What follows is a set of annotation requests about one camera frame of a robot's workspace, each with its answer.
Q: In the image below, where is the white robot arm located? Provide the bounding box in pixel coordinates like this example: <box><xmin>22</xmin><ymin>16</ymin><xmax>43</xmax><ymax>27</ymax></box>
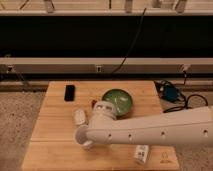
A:
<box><xmin>86</xmin><ymin>101</ymin><xmax>213</xmax><ymax>146</ymax></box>

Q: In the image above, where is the green bowl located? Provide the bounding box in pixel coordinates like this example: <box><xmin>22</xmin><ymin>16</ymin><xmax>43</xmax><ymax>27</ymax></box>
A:
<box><xmin>102</xmin><ymin>89</ymin><xmax>133</xmax><ymax>117</ymax></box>

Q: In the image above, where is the black smartphone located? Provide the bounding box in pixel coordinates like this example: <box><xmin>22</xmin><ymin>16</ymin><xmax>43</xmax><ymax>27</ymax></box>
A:
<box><xmin>64</xmin><ymin>85</ymin><xmax>75</xmax><ymax>101</ymax></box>

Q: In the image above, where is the small white box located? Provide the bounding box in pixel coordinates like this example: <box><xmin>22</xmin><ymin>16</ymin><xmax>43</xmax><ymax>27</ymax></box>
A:
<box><xmin>74</xmin><ymin>109</ymin><xmax>87</xmax><ymax>125</ymax></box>

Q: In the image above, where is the blue device on floor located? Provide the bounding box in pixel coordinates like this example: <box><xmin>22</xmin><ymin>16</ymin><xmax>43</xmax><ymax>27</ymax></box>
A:
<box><xmin>155</xmin><ymin>80</ymin><xmax>185</xmax><ymax>102</ymax></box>

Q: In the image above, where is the white plastic bottle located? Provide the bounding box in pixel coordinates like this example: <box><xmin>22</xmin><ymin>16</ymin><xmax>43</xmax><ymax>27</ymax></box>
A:
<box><xmin>134</xmin><ymin>145</ymin><xmax>149</xmax><ymax>164</ymax></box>

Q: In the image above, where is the wooden table board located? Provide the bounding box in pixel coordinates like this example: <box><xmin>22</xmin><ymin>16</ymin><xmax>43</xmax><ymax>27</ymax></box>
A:
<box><xmin>22</xmin><ymin>81</ymin><xmax>179</xmax><ymax>171</ymax></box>

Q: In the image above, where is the white wall outlet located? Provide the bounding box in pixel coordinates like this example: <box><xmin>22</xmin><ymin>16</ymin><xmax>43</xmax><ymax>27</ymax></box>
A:
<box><xmin>97</xmin><ymin>66</ymin><xmax>102</xmax><ymax>73</ymax></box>

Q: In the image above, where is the black hanging cable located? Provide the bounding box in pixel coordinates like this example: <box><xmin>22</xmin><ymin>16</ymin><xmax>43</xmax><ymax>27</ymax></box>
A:
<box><xmin>111</xmin><ymin>7</ymin><xmax>148</xmax><ymax>74</ymax></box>

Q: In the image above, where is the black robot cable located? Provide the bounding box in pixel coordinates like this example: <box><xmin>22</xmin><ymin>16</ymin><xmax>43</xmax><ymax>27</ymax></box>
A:
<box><xmin>162</xmin><ymin>93</ymin><xmax>209</xmax><ymax>114</ymax></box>

